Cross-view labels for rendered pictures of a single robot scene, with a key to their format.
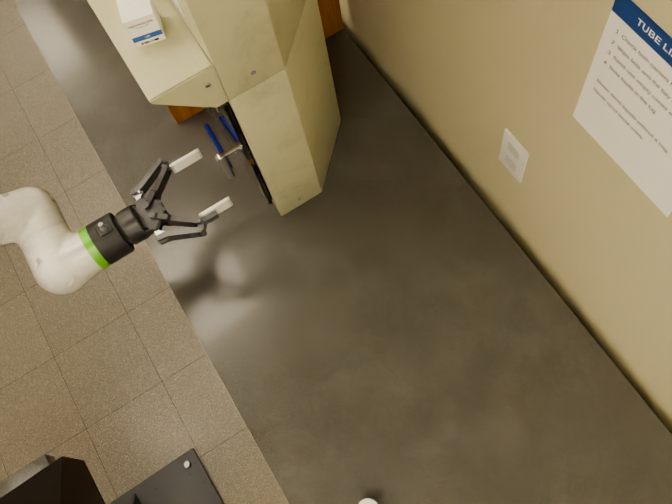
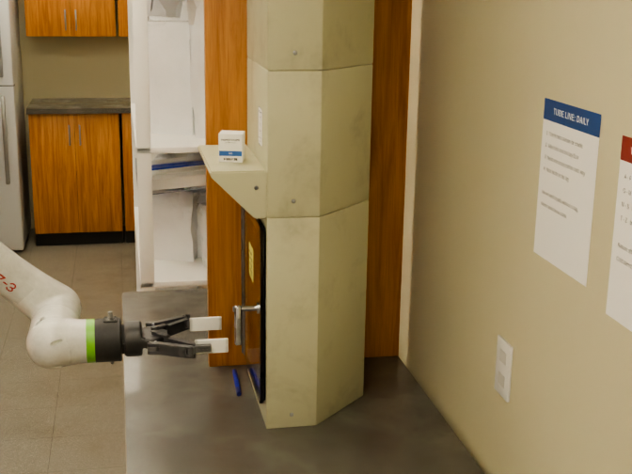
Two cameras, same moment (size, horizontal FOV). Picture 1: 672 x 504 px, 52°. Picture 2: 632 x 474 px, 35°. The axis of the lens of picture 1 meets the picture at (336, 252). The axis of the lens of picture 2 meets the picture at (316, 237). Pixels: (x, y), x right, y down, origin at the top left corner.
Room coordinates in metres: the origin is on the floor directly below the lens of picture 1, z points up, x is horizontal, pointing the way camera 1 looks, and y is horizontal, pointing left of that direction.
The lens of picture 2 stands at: (-1.25, -0.16, 1.90)
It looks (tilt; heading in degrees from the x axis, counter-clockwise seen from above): 15 degrees down; 4
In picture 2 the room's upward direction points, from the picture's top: 1 degrees clockwise
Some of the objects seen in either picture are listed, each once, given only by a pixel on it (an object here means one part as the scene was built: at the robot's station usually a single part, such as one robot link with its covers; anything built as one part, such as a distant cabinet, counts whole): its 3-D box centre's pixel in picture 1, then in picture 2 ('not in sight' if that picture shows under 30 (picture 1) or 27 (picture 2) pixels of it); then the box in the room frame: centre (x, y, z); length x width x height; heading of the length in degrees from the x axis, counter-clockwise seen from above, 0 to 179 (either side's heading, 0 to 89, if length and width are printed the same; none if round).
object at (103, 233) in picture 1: (111, 236); (109, 338); (0.69, 0.42, 1.15); 0.09 x 0.06 x 0.12; 16
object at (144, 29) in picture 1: (141, 19); (231, 146); (0.83, 0.18, 1.54); 0.05 x 0.05 x 0.06; 2
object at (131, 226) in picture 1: (144, 218); (145, 338); (0.71, 0.35, 1.14); 0.09 x 0.08 x 0.07; 106
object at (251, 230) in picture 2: (217, 110); (252, 296); (0.88, 0.15, 1.19); 0.30 x 0.01 x 0.40; 15
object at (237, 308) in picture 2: (232, 161); (245, 323); (0.77, 0.15, 1.17); 0.05 x 0.03 x 0.10; 105
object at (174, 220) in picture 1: (177, 220); (173, 343); (0.68, 0.29, 1.14); 0.11 x 0.01 x 0.04; 64
